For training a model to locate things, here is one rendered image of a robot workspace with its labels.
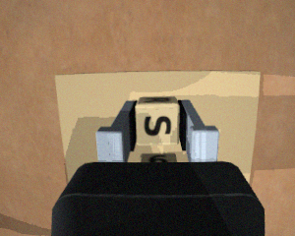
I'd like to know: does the beige flat mat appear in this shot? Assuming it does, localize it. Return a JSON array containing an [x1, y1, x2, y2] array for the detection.
[[55, 71, 261, 183]]

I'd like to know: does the tan letter block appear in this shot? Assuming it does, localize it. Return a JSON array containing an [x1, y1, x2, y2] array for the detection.
[[136, 96, 180, 146], [140, 153, 177, 162]]

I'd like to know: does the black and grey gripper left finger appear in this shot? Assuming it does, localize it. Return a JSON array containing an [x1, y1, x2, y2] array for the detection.
[[96, 100, 138, 162]]

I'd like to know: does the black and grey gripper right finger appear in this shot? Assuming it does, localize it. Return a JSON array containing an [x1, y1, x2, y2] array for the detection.
[[178, 99, 219, 162]]

